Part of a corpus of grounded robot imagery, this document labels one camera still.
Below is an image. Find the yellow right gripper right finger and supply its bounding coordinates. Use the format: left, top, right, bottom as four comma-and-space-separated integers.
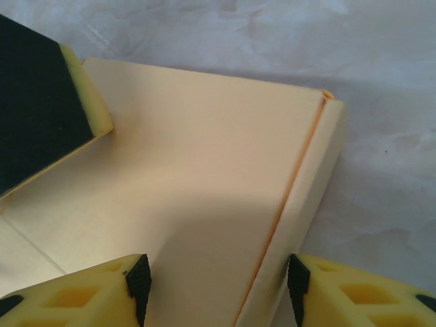
287, 253, 436, 327

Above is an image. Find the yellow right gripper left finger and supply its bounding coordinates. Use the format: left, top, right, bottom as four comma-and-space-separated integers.
0, 253, 153, 327

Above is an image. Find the orange paper box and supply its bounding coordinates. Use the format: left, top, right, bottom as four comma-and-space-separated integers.
0, 57, 349, 327

